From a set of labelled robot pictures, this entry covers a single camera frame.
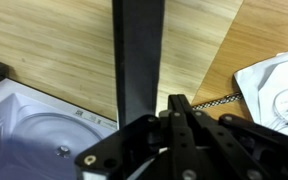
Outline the white plastic bag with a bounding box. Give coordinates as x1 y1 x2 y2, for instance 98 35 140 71
233 44 288 142

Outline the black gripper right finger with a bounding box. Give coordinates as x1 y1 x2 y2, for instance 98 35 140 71
177 94 288 180

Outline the glass microwave turntable plate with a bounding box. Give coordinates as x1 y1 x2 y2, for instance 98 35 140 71
8 112 105 180

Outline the black microwave oven body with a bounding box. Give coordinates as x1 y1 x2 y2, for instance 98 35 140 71
0 55 119 180

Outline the braided black white cable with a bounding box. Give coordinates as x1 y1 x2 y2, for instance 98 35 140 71
192 92 244 111

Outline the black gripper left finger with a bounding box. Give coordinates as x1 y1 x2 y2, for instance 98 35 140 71
74 94 198 180

